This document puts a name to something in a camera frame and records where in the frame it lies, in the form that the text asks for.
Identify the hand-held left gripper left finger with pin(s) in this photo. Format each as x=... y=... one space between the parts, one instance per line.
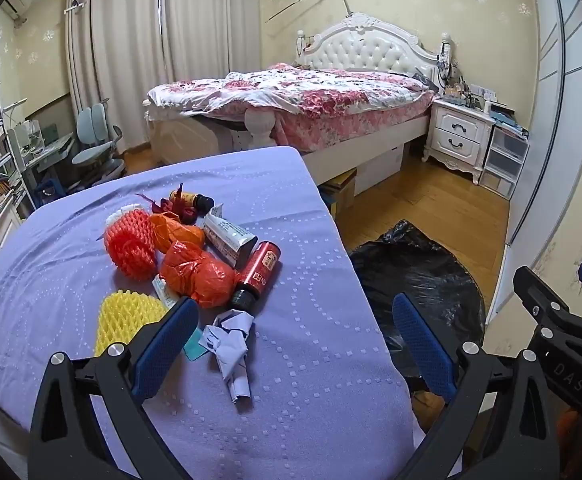
x=163 y=340

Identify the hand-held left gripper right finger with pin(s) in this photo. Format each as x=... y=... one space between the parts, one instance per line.
x=423 y=345

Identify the teal card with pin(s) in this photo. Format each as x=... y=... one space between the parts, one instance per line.
x=195 y=347

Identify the small white paper label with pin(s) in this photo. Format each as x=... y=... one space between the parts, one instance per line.
x=163 y=292

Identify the yellow foam fruit net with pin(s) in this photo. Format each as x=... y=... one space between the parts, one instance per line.
x=121 y=317

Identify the pale paper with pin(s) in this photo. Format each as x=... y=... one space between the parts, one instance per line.
x=228 y=350

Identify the orange plastic bag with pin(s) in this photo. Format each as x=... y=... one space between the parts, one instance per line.
x=196 y=275

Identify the black trash bag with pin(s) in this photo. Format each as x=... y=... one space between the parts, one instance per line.
x=421 y=270

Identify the red foam fruit net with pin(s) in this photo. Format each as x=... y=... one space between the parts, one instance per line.
x=131 y=245

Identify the orange plastic wrapper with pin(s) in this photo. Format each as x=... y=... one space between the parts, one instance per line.
x=176 y=232

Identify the red label bottle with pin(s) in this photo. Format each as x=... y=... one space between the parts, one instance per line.
x=258 y=270

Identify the white grey squeeze tube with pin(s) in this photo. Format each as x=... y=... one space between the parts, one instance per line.
x=226 y=237

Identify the dark red ribbon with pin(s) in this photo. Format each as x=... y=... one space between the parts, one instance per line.
x=176 y=210

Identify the white foam fruit net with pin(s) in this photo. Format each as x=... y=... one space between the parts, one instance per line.
x=123 y=211

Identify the yellow label brown bottle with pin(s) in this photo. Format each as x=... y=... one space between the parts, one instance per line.
x=188 y=199

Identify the clear plastic drawer unit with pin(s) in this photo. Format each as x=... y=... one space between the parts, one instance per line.
x=506 y=160

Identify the brown cardboard box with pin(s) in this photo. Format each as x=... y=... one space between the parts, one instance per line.
x=341 y=190

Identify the white sliding wardrobe door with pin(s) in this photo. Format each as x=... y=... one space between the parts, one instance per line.
x=551 y=110

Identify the white storage box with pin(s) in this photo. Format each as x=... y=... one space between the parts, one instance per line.
x=378 y=167

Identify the white nightstand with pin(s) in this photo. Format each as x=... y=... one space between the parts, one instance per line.
x=456 y=132

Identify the blue plastic stool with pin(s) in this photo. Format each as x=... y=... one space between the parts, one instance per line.
x=51 y=190

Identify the bed with floral quilt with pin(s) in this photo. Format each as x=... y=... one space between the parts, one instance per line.
x=361 y=152

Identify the pale blue desk chair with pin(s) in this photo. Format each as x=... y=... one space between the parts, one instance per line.
x=96 y=145

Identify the grey study desk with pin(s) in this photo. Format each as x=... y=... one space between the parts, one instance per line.
x=46 y=152

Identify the white desk lamp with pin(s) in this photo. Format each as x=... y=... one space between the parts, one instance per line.
x=13 y=107

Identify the pink floral quilt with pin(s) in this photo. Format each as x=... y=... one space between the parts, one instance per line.
x=296 y=87

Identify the beige window curtain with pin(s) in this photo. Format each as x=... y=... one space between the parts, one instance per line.
x=121 y=50

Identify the white tufted headboard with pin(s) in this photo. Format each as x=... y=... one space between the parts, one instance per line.
x=366 y=47

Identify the white air conditioner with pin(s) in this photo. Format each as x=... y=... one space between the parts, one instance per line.
x=16 y=2

